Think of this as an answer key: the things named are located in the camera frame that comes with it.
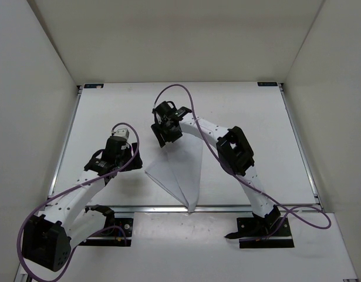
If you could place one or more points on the teal corner label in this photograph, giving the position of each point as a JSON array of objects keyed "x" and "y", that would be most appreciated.
[
  {"x": 267, "y": 84},
  {"x": 93, "y": 85}
]

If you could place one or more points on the right teal corner label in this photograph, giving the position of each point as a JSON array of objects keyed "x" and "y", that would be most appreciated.
[{"x": 267, "y": 84}]

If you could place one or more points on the white fabric skirt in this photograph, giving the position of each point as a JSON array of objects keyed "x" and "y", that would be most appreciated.
[{"x": 177, "y": 170}]

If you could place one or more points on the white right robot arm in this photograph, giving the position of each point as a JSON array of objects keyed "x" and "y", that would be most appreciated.
[{"x": 234, "y": 153}]

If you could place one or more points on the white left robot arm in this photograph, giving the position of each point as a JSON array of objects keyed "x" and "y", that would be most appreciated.
[{"x": 50, "y": 237}]

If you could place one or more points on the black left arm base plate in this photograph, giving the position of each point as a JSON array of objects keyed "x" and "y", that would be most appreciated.
[{"x": 114, "y": 237}]

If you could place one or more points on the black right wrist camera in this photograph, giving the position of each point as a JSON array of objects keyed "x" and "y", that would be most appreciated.
[{"x": 164, "y": 109}]

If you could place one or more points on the left teal corner label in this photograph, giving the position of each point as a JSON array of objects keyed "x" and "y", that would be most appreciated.
[{"x": 93, "y": 85}]

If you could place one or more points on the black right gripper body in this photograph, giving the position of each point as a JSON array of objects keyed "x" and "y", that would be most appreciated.
[{"x": 169, "y": 136}]

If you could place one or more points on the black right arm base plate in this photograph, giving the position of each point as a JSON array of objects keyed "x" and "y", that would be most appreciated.
[{"x": 279, "y": 237}]

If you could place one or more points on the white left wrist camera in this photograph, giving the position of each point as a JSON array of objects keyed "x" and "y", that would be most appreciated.
[{"x": 121, "y": 133}]

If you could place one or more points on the aluminium table edge rail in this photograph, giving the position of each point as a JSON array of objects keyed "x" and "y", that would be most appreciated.
[{"x": 182, "y": 209}]

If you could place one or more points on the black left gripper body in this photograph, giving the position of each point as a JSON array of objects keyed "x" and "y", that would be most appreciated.
[{"x": 125, "y": 157}]

